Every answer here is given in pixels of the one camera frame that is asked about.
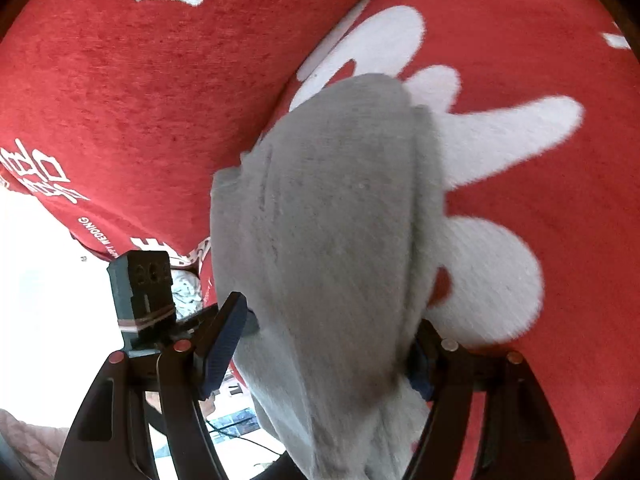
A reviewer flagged pale crumpled cloth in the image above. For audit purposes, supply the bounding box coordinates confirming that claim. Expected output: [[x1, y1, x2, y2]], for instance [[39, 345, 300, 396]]
[[170, 269, 205, 317]]

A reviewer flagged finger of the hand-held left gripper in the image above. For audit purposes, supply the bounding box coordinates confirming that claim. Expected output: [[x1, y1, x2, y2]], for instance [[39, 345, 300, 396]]
[[172, 307, 262, 337]]

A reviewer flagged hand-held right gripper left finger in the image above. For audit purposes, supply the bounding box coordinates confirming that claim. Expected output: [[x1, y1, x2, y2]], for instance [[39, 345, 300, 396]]
[[54, 291, 248, 480]]

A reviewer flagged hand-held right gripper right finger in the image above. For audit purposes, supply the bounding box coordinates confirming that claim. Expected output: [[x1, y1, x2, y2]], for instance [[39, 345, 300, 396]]
[[401, 319, 577, 480]]

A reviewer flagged red printed blanket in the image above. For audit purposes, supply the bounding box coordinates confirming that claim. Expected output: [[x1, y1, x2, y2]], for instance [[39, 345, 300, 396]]
[[0, 0, 640, 480]]

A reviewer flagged thin black cable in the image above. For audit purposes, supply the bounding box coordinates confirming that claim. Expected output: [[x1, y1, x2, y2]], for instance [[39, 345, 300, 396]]
[[207, 417, 286, 467]]

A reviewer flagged grey small shirt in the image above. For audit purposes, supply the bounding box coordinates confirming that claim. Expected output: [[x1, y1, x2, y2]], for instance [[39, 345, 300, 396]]
[[209, 72, 451, 480]]

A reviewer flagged pink quilted cloth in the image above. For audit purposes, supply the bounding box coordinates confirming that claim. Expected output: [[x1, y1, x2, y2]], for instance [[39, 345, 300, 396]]
[[0, 407, 72, 480]]

